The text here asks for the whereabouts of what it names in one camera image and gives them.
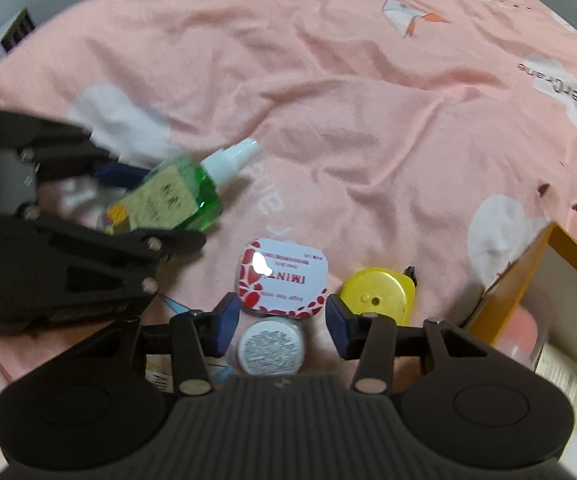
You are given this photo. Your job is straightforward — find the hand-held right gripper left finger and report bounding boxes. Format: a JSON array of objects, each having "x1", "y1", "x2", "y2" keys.
[{"x1": 75, "y1": 291, "x2": 242, "y2": 397}]

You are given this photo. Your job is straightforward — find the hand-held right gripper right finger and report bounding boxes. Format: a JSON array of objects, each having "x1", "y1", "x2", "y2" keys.
[{"x1": 324, "y1": 293, "x2": 495, "y2": 395}]

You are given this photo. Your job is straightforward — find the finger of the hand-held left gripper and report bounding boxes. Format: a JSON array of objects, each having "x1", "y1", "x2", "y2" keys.
[
  {"x1": 22, "y1": 206, "x2": 208, "y2": 312},
  {"x1": 22, "y1": 134, "x2": 145, "y2": 187}
]

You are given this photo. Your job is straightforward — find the pink jar with white lid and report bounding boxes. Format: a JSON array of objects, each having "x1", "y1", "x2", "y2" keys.
[{"x1": 236, "y1": 317, "x2": 304, "y2": 377}]

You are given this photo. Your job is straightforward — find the yellow tape measure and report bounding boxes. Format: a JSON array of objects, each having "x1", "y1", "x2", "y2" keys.
[{"x1": 341, "y1": 266, "x2": 418, "y2": 326}]

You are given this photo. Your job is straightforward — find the green spray bottle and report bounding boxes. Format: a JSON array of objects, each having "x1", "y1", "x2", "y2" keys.
[{"x1": 97, "y1": 138, "x2": 263, "y2": 235}]

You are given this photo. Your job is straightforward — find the red white mint tin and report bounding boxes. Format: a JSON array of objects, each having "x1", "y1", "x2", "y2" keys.
[{"x1": 235, "y1": 237, "x2": 330, "y2": 321}]

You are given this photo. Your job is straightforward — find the orange cardboard box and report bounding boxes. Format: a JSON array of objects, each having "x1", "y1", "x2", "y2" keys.
[{"x1": 463, "y1": 221, "x2": 577, "y2": 426}]

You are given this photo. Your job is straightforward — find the pink round ball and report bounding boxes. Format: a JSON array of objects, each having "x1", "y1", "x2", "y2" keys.
[{"x1": 499, "y1": 307, "x2": 542, "y2": 361}]

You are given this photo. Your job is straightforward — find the white green carton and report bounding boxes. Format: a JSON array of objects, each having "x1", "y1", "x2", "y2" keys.
[{"x1": 533, "y1": 342, "x2": 577, "y2": 421}]

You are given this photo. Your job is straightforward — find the black slatted object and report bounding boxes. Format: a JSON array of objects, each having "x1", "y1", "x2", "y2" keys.
[{"x1": 1, "y1": 7, "x2": 36, "y2": 51}]

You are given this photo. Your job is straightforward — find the pink printed blanket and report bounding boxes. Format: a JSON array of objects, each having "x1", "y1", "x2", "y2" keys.
[{"x1": 0, "y1": 0, "x2": 577, "y2": 461}]

